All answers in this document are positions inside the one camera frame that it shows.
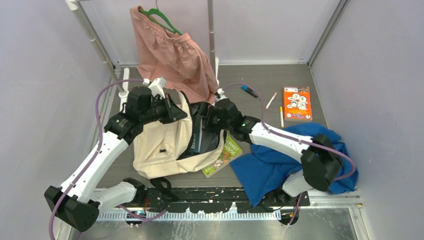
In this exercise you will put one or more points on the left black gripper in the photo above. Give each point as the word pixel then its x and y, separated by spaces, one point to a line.
pixel 173 112

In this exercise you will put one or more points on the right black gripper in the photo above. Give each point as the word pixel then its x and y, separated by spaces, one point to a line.
pixel 209 112

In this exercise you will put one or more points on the green treehouse paperback book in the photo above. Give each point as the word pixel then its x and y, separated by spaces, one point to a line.
pixel 231 151

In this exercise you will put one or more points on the dark blue hardcover book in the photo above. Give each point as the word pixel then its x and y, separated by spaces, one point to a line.
pixel 198 139

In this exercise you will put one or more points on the beige canvas backpack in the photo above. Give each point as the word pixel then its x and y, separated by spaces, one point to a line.
pixel 163 149

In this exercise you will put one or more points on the orange comic paperback book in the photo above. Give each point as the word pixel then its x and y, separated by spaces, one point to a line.
pixel 297 104

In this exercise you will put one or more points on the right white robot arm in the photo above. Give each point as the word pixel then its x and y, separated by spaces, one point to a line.
pixel 320 161

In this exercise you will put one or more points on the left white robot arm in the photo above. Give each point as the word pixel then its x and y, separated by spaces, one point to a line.
pixel 74 201

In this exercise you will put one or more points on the blue black highlighter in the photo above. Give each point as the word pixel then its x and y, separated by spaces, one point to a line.
pixel 249 91

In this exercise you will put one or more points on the pink cloth garment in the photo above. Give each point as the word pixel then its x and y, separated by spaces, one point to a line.
pixel 176 58

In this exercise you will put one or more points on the pink white pen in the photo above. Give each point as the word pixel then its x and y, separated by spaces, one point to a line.
pixel 270 101

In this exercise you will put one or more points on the yellow white pen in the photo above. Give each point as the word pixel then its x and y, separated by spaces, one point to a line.
pixel 281 115

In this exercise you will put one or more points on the blue cloth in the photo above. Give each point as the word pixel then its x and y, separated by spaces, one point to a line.
pixel 264 169

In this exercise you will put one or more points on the green clothes hanger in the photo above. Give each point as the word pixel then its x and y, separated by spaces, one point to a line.
pixel 158 17

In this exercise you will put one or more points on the white clothes rack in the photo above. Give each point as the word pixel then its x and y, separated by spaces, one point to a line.
pixel 115 69

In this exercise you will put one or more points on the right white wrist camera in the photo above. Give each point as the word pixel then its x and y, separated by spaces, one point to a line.
pixel 220 95

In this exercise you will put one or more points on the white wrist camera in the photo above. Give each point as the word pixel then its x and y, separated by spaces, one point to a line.
pixel 156 86
pixel 220 95

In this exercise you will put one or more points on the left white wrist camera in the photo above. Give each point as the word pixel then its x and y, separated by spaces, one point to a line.
pixel 156 86

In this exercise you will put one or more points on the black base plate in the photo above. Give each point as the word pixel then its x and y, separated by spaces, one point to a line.
pixel 212 200

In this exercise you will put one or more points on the white slotted cable duct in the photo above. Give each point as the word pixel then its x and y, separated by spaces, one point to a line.
pixel 232 215

